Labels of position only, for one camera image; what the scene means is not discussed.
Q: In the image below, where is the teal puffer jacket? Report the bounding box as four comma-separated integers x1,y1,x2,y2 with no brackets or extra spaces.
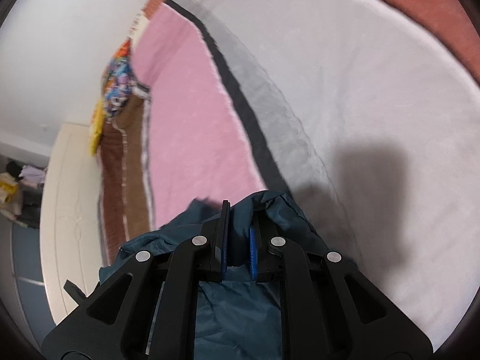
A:
97,189,363,360

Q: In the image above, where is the clothes pile in corner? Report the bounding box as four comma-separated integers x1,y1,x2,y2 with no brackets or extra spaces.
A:
1,160,47,229

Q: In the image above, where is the white headboard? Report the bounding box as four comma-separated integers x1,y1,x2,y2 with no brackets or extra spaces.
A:
40,124,106,324

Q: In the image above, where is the yellow pillow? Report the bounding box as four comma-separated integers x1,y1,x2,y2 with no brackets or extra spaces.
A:
89,97,106,156

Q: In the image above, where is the striped plush bed blanket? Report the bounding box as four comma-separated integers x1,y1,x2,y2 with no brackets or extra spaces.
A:
99,0,479,349

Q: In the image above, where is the colourful patterned pillow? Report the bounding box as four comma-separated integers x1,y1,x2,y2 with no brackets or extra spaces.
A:
101,38,150,119

